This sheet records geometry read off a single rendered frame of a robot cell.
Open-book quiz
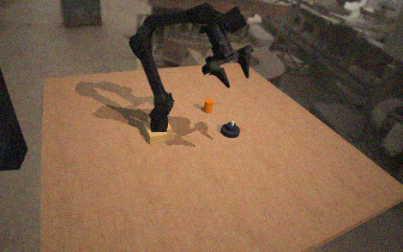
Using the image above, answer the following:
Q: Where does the orange knob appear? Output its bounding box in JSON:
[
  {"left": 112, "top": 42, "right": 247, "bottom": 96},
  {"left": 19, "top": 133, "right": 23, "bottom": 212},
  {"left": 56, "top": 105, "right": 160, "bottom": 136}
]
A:
[{"left": 204, "top": 99, "right": 213, "bottom": 113}]

